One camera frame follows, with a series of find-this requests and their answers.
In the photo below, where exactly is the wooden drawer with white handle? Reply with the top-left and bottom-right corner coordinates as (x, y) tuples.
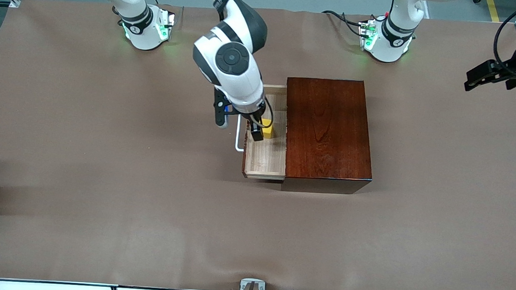
(233, 82), (292, 181)

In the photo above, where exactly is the brown table cover sheet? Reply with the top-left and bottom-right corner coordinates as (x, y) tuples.
(0, 0), (516, 290)

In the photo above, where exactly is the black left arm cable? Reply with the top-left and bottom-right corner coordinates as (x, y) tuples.
(493, 0), (516, 67)

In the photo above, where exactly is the black left base cable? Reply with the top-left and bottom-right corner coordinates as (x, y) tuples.
(320, 9), (385, 51)

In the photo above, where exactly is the yellow cube block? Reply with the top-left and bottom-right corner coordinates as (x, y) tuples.
(260, 117), (275, 140)

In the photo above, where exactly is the dark red wooden cabinet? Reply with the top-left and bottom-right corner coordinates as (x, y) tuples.
(280, 76), (379, 197)

